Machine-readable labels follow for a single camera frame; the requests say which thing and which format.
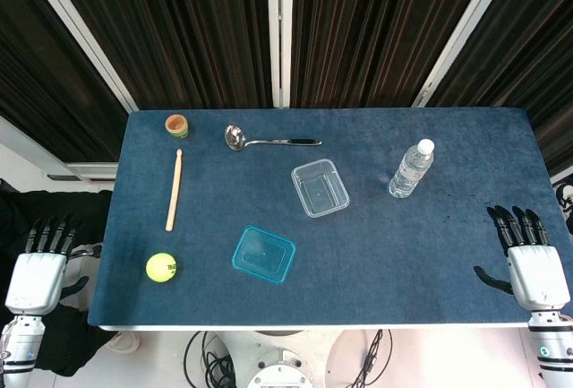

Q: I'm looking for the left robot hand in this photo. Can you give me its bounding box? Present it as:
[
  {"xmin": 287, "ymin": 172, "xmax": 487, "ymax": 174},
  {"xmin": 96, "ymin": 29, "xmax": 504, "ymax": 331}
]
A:
[{"xmin": 4, "ymin": 213, "xmax": 90, "ymax": 316}]

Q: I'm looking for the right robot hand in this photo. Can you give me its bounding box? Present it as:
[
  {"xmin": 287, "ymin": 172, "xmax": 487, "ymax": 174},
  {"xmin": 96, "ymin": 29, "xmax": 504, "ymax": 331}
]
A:
[{"xmin": 473, "ymin": 204, "xmax": 572, "ymax": 313}]

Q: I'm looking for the blue plastic lid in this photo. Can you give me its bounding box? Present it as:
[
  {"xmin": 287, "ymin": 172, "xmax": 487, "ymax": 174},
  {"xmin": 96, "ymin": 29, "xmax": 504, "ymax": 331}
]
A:
[{"xmin": 230, "ymin": 224, "xmax": 297, "ymax": 286}]

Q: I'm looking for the clear plastic container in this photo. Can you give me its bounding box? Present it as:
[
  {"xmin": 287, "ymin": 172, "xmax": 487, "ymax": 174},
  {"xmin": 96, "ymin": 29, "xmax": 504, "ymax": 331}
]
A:
[{"xmin": 290, "ymin": 158, "xmax": 352, "ymax": 220}]

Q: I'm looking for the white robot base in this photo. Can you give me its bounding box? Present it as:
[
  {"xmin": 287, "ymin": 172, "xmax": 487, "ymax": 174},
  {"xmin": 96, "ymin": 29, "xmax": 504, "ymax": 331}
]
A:
[{"xmin": 245, "ymin": 347, "xmax": 314, "ymax": 388}]

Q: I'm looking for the black white graphic sticker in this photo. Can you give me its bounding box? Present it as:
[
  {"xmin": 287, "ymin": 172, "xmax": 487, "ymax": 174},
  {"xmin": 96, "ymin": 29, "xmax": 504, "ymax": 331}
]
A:
[{"xmin": 552, "ymin": 177, "xmax": 573, "ymax": 235}]

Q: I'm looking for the yellow tennis ball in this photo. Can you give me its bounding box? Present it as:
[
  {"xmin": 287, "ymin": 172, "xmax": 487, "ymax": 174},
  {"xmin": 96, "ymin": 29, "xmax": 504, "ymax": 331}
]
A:
[{"xmin": 145, "ymin": 252, "xmax": 178, "ymax": 282}]

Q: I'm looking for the clear plastic water bottle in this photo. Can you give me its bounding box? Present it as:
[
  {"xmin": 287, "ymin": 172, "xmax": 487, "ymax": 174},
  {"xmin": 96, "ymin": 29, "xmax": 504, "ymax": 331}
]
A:
[{"xmin": 388, "ymin": 138, "xmax": 436, "ymax": 199}]

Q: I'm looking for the wooden drumstick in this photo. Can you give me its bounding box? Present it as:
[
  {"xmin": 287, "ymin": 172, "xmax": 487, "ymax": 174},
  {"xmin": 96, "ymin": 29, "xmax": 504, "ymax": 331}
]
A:
[{"xmin": 165, "ymin": 148, "xmax": 184, "ymax": 232}]

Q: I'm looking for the blue table cloth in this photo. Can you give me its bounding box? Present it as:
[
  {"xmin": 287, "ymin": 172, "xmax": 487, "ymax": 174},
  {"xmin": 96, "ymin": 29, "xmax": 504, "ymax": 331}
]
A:
[{"xmin": 87, "ymin": 108, "xmax": 573, "ymax": 329}]

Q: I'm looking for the small orange green cup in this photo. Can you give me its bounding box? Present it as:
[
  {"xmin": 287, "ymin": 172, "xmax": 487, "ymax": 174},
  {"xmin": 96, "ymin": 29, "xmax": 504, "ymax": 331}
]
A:
[{"xmin": 164, "ymin": 114, "xmax": 190, "ymax": 140}]

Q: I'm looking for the dark brown pleated curtain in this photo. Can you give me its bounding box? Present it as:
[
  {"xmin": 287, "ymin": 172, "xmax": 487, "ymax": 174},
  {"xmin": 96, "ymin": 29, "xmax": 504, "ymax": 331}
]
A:
[{"xmin": 0, "ymin": 0, "xmax": 573, "ymax": 178}]

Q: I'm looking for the black thin floor cable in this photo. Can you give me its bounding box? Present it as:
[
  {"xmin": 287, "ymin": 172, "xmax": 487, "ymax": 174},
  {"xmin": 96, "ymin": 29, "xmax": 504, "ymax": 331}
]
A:
[{"xmin": 351, "ymin": 328, "xmax": 394, "ymax": 388}]

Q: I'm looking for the black looped floor cable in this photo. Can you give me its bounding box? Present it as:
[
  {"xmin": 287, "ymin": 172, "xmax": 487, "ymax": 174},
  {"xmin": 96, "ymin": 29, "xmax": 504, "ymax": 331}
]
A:
[{"xmin": 184, "ymin": 329, "xmax": 237, "ymax": 388}]

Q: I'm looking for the metal ladle black handle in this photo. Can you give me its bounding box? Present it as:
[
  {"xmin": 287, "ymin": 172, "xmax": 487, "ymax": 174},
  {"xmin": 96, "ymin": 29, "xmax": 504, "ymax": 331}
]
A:
[{"xmin": 223, "ymin": 124, "xmax": 322, "ymax": 152}]

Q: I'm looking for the white slanted frame post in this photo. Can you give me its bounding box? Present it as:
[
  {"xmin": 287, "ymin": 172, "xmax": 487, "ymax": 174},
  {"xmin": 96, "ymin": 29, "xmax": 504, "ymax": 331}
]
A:
[
  {"xmin": 411, "ymin": 0, "xmax": 520, "ymax": 108},
  {"xmin": 17, "ymin": 0, "xmax": 140, "ymax": 114}
]

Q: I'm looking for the white vertical frame post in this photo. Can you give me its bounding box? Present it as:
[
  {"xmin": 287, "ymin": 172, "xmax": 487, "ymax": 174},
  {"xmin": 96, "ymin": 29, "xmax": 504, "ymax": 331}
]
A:
[{"xmin": 267, "ymin": 0, "xmax": 295, "ymax": 109}]

